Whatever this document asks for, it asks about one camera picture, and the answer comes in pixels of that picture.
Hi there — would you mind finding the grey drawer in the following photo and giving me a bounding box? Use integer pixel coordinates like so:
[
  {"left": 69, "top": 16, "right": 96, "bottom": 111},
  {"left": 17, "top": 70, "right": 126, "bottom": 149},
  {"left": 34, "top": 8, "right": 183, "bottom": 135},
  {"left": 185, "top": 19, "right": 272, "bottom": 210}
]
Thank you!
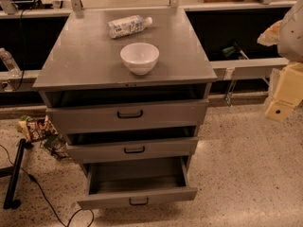
[
  {"left": 46, "top": 100, "right": 208, "bottom": 134},
  {"left": 78, "top": 157, "right": 197, "bottom": 209},
  {"left": 67, "top": 137, "right": 198, "bottom": 164}
]

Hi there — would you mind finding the grey top drawer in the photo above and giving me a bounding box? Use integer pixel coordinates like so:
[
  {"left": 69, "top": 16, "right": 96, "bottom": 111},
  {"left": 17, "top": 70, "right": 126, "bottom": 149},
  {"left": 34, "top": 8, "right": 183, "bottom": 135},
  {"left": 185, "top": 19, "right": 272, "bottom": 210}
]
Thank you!
[{"left": 46, "top": 100, "right": 208, "bottom": 134}]

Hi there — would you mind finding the dark packet on floor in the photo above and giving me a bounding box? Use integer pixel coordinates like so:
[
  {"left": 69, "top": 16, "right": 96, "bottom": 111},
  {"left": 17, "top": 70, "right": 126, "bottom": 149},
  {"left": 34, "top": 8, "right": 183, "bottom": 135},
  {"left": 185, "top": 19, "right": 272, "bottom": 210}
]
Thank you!
[{"left": 44, "top": 134, "right": 68, "bottom": 160}]

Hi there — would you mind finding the plastic water bottle with label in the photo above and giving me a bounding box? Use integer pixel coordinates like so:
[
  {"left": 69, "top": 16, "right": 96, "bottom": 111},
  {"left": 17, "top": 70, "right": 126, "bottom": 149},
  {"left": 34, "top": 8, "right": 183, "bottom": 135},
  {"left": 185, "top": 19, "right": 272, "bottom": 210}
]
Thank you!
[{"left": 108, "top": 15, "right": 152, "bottom": 39}]

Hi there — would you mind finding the black stand leg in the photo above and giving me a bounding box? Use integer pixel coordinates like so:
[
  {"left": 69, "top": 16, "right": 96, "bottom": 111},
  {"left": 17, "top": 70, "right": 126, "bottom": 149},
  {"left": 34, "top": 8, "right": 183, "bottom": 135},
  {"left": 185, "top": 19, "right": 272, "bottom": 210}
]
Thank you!
[{"left": 0, "top": 139, "right": 26, "bottom": 209}]

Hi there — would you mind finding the grey middle drawer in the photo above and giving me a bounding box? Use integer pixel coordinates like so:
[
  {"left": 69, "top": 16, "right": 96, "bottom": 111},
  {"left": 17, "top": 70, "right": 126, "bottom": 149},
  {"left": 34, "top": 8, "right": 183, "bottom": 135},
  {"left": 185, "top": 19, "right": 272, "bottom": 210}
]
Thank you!
[{"left": 67, "top": 137, "right": 198, "bottom": 164}]

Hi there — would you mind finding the metal bracket under rail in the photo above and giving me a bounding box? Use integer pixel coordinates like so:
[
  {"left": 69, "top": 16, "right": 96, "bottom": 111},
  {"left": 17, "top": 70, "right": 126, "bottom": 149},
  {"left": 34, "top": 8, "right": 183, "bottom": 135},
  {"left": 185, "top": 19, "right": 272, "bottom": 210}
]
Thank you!
[{"left": 223, "top": 68, "right": 237, "bottom": 107}]

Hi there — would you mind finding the snack bag on floor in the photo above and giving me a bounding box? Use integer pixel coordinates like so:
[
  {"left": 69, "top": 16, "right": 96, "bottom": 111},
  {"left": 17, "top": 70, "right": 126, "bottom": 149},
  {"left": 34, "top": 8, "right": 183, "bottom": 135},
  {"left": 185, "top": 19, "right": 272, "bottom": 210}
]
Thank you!
[{"left": 17, "top": 115, "right": 57, "bottom": 142}]

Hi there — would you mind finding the grey drawer cabinet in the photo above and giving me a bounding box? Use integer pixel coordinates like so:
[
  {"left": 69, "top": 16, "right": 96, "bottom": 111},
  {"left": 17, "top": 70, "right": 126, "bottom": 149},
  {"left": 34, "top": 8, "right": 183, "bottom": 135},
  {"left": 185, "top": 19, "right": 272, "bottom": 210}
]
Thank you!
[{"left": 34, "top": 9, "right": 216, "bottom": 165}]

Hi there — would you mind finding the clear plastic bottle at left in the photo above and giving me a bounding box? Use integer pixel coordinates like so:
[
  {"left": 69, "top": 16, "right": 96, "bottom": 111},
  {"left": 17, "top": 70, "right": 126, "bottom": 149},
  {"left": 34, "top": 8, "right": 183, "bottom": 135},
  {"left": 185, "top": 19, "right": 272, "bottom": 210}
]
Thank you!
[{"left": 0, "top": 48, "right": 22, "bottom": 78}]

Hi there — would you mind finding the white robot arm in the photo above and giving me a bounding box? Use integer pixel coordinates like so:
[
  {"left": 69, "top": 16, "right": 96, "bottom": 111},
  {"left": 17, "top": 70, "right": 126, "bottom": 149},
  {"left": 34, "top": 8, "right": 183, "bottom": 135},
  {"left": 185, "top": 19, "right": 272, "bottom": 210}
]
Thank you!
[{"left": 257, "top": 0, "right": 303, "bottom": 121}]

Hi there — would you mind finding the white ceramic bowl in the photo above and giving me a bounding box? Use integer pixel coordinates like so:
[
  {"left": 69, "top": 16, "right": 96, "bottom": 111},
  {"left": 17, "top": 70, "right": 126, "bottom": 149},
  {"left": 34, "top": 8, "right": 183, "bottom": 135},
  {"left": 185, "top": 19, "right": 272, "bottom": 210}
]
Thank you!
[{"left": 120, "top": 43, "right": 160, "bottom": 76}]

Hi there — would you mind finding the green-handled tool behind rail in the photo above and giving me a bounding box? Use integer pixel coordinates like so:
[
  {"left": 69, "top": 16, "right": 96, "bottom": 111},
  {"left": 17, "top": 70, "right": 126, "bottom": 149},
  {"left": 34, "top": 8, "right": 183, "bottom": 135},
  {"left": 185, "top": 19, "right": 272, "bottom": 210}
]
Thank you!
[{"left": 222, "top": 42, "right": 248, "bottom": 60}]

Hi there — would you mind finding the grey metal rail frame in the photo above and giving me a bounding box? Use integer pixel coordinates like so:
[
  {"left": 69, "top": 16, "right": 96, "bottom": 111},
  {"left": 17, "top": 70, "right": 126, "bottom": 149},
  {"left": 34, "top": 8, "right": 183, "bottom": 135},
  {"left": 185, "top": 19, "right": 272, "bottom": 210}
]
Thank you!
[{"left": 1, "top": 7, "right": 287, "bottom": 92}]

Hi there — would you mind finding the grey bottom drawer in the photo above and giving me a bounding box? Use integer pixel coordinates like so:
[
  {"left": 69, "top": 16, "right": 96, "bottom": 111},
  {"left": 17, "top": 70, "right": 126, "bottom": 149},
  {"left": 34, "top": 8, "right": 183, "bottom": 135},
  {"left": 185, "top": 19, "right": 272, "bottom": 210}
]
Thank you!
[{"left": 78, "top": 157, "right": 197, "bottom": 209}]

